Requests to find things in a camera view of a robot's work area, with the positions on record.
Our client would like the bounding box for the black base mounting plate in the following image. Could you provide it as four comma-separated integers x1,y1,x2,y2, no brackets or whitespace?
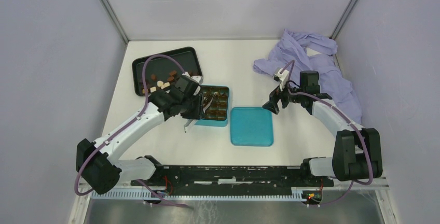
143,165,334,187

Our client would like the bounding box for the teal box lid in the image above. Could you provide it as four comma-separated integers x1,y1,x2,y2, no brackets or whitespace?
230,107,274,147

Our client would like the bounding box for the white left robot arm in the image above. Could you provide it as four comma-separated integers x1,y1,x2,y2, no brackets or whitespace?
74,73,203,196

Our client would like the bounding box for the steel tongs white handle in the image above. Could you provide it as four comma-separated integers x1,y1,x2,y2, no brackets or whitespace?
181,92,218,133

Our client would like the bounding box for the white cable duct rail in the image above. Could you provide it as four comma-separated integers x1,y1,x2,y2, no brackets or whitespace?
91,188,312,203

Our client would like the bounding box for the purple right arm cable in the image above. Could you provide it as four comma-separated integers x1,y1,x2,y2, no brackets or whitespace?
282,59,375,207

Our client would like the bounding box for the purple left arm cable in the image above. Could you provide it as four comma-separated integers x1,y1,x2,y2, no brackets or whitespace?
74,54,193,209

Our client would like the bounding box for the lavender crumpled cloth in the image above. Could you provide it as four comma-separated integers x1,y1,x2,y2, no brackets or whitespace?
253,28,363,125

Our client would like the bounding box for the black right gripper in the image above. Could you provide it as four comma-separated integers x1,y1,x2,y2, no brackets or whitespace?
263,77,305,115

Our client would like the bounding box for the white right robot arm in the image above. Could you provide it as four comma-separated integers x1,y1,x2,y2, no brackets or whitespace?
263,68,383,187

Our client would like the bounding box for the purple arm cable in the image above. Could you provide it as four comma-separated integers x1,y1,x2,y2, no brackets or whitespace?
74,54,193,209
282,59,375,207

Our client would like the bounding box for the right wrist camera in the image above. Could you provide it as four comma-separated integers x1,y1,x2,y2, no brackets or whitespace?
273,68,290,91

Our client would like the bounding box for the teal chocolate box with dividers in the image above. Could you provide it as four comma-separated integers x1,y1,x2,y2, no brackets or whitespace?
195,85,231,128

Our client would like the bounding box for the black chocolate tray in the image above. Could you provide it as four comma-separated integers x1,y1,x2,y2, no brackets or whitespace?
131,47,203,96

